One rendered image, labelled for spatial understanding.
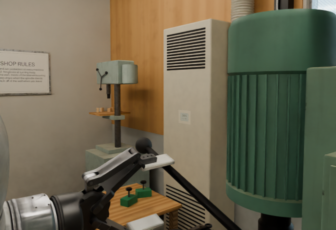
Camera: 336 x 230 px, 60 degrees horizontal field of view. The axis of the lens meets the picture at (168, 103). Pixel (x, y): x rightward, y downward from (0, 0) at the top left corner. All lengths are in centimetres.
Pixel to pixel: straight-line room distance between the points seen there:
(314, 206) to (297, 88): 16
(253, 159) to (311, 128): 10
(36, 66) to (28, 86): 23
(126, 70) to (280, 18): 221
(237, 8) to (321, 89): 166
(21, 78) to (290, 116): 309
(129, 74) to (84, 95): 111
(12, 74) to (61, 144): 92
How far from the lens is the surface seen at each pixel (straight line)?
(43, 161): 353
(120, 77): 269
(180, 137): 225
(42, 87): 341
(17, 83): 335
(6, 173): 36
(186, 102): 216
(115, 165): 49
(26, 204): 48
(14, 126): 339
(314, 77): 43
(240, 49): 48
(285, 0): 199
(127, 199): 211
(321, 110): 43
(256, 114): 47
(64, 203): 49
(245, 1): 207
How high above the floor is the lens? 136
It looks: 4 degrees down
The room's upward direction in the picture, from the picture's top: straight up
